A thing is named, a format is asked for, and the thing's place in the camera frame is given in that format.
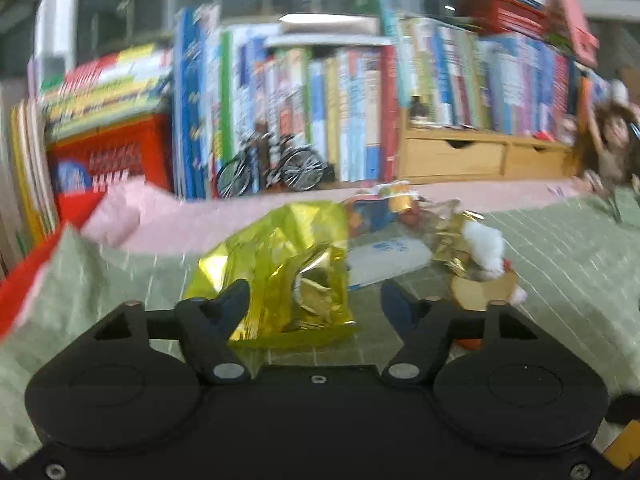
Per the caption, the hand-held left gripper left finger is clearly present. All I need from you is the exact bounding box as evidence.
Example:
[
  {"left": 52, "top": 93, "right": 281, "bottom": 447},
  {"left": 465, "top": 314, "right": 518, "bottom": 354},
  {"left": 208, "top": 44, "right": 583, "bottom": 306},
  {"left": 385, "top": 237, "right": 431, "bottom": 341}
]
[{"left": 92, "top": 279, "right": 252, "bottom": 385}]

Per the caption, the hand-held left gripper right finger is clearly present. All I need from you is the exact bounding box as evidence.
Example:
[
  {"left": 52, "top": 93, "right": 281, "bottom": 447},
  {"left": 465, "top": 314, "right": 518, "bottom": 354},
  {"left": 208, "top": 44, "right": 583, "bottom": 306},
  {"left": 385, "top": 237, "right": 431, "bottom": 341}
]
[{"left": 381, "top": 279, "right": 541, "bottom": 385}]

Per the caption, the white tissue packet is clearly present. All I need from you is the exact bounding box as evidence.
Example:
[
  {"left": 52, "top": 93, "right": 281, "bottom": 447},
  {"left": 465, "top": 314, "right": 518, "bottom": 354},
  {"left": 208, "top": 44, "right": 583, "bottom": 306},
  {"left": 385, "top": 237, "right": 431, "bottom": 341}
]
[{"left": 345, "top": 237, "right": 433, "bottom": 291}]

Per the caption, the yellow foil wrapper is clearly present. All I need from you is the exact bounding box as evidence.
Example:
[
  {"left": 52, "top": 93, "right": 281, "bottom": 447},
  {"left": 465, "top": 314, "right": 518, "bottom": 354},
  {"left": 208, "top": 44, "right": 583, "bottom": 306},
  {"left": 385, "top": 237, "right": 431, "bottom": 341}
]
[{"left": 184, "top": 200, "right": 361, "bottom": 351}]

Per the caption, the blue snack packet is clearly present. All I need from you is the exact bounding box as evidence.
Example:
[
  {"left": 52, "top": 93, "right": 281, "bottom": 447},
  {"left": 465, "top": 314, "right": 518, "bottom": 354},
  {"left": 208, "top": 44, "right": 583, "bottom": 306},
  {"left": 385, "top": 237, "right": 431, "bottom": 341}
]
[{"left": 345, "top": 195, "right": 401, "bottom": 238}]

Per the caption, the white tissue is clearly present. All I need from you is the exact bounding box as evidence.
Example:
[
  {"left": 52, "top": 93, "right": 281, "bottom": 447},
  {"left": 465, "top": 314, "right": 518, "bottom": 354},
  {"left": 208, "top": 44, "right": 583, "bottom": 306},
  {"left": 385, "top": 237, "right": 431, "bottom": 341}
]
[{"left": 461, "top": 220, "right": 506, "bottom": 278}]

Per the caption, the pink bed sheet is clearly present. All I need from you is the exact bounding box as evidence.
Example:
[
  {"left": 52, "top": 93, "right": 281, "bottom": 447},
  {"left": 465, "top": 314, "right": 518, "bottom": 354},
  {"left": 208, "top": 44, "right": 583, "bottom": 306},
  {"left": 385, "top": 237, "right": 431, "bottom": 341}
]
[{"left": 80, "top": 177, "right": 591, "bottom": 261}]

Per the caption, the gold foil wrapper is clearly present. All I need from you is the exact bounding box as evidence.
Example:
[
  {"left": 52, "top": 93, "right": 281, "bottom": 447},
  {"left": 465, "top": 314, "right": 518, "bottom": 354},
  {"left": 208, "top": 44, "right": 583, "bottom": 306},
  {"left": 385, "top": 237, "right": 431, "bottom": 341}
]
[{"left": 427, "top": 207, "right": 483, "bottom": 281}]

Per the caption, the black bicycle model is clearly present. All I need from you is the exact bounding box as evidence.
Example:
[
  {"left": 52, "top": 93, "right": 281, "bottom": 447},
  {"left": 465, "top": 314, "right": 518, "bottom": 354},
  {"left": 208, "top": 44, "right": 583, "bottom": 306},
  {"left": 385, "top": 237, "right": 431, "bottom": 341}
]
[{"left": 215, "top": 122, "right": 335, "bottom": 198}]

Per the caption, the green checked blanket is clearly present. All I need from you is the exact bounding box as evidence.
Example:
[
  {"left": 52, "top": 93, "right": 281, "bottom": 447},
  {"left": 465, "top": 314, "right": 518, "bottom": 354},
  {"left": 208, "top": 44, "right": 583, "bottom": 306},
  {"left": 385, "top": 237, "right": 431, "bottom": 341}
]
[{"left": 0, "top": 194, "right": 640, "bottom": 468}]

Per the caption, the wooden drawer organizer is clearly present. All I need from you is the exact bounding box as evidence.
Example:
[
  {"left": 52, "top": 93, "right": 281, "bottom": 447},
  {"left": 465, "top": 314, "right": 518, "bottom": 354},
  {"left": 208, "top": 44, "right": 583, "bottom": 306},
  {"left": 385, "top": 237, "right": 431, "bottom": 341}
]
[{"left": 397, "top": 107, "right": 576, "bottom": 185}]

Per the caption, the red plastic crate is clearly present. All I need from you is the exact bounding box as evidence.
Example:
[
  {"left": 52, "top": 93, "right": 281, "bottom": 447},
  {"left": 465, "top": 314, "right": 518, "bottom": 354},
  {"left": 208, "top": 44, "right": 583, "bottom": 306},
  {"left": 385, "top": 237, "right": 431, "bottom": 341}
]
[{"left": 46, "top": 114, "right": 175, "bottom": 206}]

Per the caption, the row of upright books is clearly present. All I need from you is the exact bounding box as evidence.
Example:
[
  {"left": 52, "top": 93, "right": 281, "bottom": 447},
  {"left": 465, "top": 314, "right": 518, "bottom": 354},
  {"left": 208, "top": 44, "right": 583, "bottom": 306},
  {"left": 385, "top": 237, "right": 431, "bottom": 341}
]
[{"left": 172, "top": 0, "right": 611, "bottom": 200}]

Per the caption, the red storage box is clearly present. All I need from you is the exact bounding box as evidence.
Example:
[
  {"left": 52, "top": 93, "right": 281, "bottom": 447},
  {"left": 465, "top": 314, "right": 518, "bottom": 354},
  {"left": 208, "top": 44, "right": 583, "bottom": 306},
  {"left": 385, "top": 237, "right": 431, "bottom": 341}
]
[{"left": 0, "top": 192, "right": 103, "bottom": 341}]

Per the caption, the row of thin picture books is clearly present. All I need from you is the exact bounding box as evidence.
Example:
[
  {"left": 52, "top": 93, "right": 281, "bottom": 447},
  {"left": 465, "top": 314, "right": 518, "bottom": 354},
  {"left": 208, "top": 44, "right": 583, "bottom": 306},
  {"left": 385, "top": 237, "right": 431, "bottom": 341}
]
[{"left": 0, "top": 85, "right": 61, "bottom": 281}]

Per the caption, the stack of flat books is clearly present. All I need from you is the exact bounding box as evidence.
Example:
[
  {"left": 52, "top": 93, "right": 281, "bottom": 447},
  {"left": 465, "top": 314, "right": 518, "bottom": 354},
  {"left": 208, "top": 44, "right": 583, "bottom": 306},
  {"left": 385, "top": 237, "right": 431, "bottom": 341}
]
[{"left": 40, "top": 44, "right": 173, "bottom": 141}]

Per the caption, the brown haired doll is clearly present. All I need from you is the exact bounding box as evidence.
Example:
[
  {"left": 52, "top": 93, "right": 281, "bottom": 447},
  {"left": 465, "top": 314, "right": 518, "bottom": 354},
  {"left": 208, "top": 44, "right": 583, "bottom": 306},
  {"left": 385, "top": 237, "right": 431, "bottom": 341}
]
[{"left": 570, "top": 80, "right": 640, "bottom": 221}]

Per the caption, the white flat box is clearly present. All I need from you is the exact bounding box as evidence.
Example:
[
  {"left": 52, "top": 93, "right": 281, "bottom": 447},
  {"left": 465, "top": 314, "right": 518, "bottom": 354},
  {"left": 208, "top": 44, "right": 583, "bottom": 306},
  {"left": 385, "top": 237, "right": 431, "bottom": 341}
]
[{"left": 264, "top": 14, "right": 396, "bottom": 50}]

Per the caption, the stack of red books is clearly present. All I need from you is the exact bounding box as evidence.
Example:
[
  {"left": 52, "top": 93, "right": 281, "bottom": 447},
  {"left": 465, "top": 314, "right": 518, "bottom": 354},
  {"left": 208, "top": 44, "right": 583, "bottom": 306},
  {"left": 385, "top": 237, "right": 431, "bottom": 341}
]
[{"left": 457, "top": 0, "right": 551, "bottom": 38}]

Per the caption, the pink toy house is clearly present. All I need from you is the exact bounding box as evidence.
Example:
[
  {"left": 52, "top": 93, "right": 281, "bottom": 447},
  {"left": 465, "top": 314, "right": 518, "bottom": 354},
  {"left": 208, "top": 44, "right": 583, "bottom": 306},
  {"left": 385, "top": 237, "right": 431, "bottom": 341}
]
[{"left": 545, "top": 0, "right": 600, "bottom": 68}]

